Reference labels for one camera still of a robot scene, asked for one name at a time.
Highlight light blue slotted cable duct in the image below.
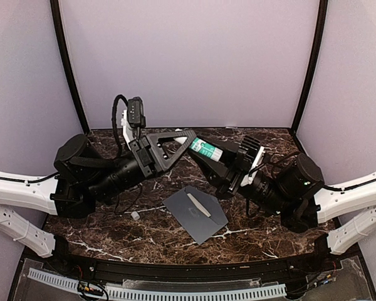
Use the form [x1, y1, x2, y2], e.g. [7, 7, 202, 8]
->
[28, 268, 287, 300]

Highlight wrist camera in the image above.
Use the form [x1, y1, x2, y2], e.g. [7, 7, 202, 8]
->
[238, 135, 265, 187]
[111, 94, 146, 153]

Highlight white letter paper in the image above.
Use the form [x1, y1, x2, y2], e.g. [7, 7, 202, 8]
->
[187, 193, 211, 218]

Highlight right black corner post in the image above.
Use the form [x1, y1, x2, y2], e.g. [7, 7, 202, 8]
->
[290, 0, 328, 135]

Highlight black corner post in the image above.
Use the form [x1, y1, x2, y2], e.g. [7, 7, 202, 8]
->
[290, 0, 328, 135]
[50, 0, 90, 134]

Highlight small grey glue cap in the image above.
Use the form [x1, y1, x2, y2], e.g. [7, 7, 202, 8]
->
[131, 211, 140, 220]

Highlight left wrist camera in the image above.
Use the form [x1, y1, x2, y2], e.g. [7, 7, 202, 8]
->
[111, 94, 146, 153]

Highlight black curved front rail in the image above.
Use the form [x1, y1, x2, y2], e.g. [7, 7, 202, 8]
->
[46, 235, 335, 283]

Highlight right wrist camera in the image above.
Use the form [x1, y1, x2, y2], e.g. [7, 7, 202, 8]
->
[238, 135, 265, 187]

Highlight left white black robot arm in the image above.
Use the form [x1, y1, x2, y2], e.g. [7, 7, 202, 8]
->
[0, 130, 196, 273]

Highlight grey blue envelope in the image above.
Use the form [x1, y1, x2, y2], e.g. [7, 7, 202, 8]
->
[163, 186, 228, 245]

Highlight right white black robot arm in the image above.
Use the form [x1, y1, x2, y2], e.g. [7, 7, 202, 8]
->
[189, 136, 376, 272]

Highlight left black corner post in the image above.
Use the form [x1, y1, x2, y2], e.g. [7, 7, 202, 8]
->
[50, 0, 90, 134]

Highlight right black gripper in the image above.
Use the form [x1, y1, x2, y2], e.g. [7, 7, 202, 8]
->
[187, 137, 291, 217]

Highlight green white glue stick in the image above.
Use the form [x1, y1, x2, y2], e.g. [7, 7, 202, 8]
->
[188, 136, 223, 162]

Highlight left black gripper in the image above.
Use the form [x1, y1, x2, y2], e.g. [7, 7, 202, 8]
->
[87, 130, 199, 204]

